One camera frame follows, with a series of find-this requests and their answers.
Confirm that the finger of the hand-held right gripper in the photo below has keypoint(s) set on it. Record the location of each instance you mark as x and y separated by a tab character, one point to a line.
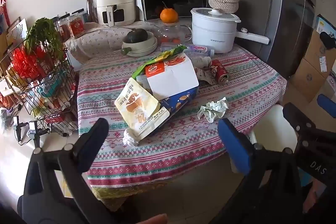
296	116
326	106

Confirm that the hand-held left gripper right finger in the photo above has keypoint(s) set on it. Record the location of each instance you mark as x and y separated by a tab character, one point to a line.
236	145

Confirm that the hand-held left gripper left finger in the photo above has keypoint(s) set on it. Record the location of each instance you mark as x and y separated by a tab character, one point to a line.
92	140

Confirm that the white tissue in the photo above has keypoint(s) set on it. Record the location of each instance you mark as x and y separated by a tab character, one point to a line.
130	138

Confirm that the paper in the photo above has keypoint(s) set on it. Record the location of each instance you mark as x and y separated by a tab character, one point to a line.
212	109

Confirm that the yellow and white snack bag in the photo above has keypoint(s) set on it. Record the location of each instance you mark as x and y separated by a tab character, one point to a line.
136	108

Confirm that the blue snack bag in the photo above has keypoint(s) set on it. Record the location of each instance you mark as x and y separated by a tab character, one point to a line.
178	103

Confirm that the grey nut packet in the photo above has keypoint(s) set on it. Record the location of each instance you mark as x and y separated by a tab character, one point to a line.
204	76

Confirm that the red soda can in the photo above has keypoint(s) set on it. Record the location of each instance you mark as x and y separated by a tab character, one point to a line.
219	70

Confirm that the white carton with orange label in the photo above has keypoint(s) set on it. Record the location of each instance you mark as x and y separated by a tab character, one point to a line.
173	79

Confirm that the person's right hand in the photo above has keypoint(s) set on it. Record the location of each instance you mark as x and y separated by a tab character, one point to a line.
313	196

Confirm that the person's left hand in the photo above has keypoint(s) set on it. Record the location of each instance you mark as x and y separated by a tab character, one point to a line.
153	219

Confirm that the white plastic stool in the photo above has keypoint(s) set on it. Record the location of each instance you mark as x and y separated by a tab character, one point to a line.
273	127

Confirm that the brown cardboard box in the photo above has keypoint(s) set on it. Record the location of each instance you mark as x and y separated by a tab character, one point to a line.
312	74

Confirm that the patterned woven tablecloth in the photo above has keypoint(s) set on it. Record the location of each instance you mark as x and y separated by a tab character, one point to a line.
231	98

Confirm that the white milk bottle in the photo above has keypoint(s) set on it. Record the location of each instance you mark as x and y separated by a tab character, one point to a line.
202	61

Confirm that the grey refrigerator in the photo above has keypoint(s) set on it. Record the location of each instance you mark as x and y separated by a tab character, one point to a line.
278	16

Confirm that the clear plastic water bottle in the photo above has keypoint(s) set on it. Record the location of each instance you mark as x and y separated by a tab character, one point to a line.
199	50

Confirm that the red paper decoration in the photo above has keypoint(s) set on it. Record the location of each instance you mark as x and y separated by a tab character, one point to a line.
26	61

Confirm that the floral cloth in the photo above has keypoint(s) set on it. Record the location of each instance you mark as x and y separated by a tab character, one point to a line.
99	37

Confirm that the cream plate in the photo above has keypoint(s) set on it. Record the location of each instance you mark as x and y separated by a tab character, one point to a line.
152	49

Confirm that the green snack bag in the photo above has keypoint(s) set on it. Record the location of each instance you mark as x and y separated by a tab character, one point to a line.
162	56

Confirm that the red label glass jar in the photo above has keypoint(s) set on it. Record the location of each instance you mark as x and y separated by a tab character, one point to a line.
77	27
64	29

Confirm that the dark green pumpkin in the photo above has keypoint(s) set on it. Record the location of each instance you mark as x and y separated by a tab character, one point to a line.
137	35

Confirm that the green leafy plant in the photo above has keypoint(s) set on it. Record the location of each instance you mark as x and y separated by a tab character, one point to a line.
46	35

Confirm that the white electric cooking pot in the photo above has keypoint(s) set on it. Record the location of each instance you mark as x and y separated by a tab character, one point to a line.
212	32

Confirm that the small mandarin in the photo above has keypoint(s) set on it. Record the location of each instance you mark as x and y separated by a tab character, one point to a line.
164	39
175	39

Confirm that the glass teapot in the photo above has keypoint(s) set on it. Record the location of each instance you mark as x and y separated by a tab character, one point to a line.
170	32

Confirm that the white framed board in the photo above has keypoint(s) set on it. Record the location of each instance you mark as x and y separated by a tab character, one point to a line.
18	29

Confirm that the white air fryer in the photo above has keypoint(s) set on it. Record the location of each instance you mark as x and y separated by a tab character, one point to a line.
115	1

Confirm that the large mandarin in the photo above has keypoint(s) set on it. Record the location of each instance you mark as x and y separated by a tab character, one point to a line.
169	15

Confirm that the small camera on stand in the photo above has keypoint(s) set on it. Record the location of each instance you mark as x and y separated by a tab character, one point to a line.
16	123
33	130

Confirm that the red hanging wall decoration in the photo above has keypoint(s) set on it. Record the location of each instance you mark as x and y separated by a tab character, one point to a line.
4	3

